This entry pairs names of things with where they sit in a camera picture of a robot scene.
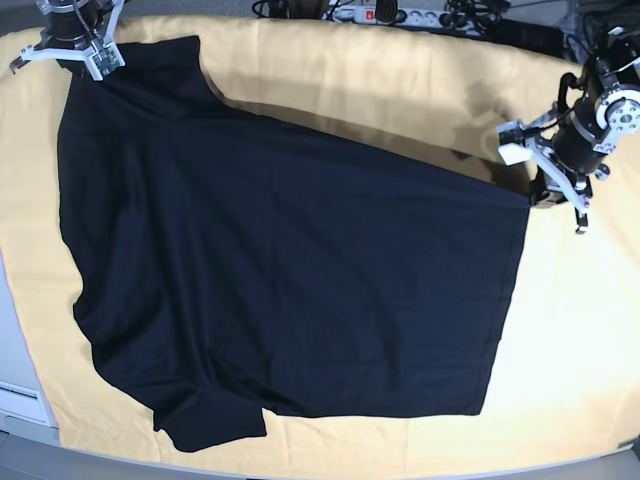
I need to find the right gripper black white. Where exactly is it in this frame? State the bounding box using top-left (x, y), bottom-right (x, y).
top-left (9, 0), bottom-right (125, 82)

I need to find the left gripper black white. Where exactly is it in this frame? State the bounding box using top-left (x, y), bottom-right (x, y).
top-left (496, 102), bottom-right (612, 235)

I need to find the dark navy T-shirt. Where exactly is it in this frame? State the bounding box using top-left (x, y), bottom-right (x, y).
top-left (57, 36), bottom-right (529, 453)

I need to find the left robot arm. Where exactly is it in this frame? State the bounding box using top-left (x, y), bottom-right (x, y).
top-left (496, 25), bottom-right (639, 234)

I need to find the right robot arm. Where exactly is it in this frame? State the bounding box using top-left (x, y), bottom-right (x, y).
top-left (9, 0), bottom-right (126, 81)

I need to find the black box at table edge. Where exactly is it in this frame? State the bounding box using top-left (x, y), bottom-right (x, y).
top-left (489, 19), bottom-right (564, 58)

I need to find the white power strip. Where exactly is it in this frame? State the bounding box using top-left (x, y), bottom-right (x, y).
top-left (332, 4), bottom-right (447, 29)

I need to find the white drawer unit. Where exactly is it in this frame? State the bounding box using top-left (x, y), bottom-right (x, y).
top-left (0, 381), bottom-right (52, 427)

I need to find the black cables bundle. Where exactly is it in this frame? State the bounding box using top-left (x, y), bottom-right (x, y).
top-left (442, 0), bottom-right (516, 34)

